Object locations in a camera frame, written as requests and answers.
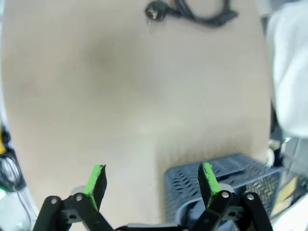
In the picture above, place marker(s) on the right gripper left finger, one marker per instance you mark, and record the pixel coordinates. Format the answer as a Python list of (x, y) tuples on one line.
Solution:
[(81, 214)]

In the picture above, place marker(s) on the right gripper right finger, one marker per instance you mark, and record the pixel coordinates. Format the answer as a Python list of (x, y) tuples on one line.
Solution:
[(216, 211)]

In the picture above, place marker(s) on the blue plastic basket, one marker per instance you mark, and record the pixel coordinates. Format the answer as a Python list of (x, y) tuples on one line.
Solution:
[(183, 183)]

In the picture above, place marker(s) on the person in white sweatshirt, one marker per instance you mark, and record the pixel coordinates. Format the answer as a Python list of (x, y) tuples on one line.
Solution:
[(291, 72)]

